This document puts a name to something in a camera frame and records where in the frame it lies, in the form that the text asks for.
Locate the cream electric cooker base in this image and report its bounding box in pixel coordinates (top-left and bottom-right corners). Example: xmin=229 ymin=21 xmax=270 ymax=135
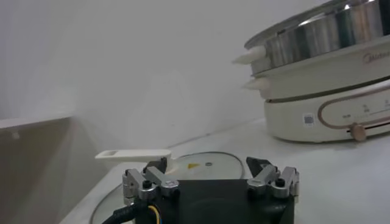
xmin=242 ymin=36 xmax=390 ymax=144

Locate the steel perforated steamer basket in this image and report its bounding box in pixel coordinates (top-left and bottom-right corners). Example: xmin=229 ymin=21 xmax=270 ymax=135
xmin=232 ymin=0 xmax=390 ymax=75

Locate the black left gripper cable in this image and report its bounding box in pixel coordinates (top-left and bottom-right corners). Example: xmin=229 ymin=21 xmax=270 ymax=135
xmin=102 ymin=202 xmax=162 ymax=224

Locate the glass lid with white handle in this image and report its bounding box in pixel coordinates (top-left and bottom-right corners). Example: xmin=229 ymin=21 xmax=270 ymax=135
xmin=90 ymin=148 xmax=245 ymax=224

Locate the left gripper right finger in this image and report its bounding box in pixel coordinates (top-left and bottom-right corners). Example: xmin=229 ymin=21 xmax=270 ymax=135
xmin=245 ymin=156 xmax=300 ymax=201

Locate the white side table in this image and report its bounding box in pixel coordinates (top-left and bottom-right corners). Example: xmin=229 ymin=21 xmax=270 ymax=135
xmin=0 ymin=114 xmax=74 ymax=130

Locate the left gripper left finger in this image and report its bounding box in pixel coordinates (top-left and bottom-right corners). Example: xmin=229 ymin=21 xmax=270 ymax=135
xmin=122 ymin=156 xmax=181 ymax=206

